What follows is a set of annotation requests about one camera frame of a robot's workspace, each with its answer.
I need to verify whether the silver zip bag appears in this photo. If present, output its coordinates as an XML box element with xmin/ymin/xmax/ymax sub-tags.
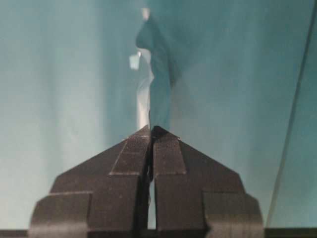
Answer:
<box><xmin>136</xmin><ymin>7</ymin><xmax>177</xmax><ymax>130</ymax></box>

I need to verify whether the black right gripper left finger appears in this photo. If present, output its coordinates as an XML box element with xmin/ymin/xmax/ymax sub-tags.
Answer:
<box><xmin>28</xmin><ymin>126</ymin><xmax>151</xmax><ymax>238</ymax></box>

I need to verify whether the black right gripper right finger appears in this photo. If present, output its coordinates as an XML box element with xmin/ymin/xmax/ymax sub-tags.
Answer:
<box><xmin>152</xmin><ymin>126</ymin><xmax>263</xmax><ymax>238</ymax></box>

